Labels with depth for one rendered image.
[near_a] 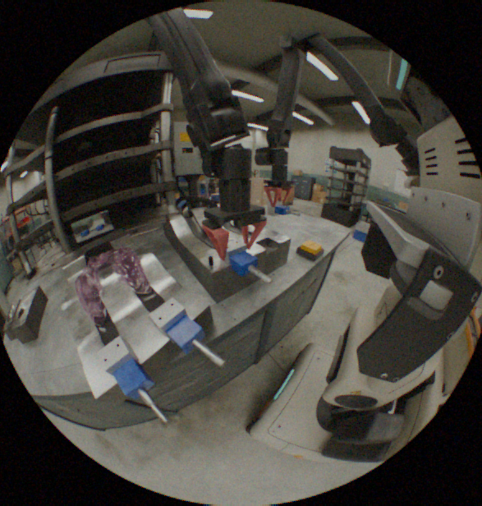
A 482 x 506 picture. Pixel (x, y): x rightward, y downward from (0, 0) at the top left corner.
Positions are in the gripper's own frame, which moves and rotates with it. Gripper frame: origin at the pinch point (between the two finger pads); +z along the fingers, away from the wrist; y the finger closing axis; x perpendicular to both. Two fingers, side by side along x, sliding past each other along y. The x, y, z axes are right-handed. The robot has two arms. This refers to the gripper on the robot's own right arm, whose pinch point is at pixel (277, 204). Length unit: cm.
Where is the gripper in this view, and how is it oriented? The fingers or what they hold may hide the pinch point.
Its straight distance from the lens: 57.9
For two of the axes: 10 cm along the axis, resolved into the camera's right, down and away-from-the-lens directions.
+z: 0.1, 8.6, 5.1
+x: 6.2, 3.9, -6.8
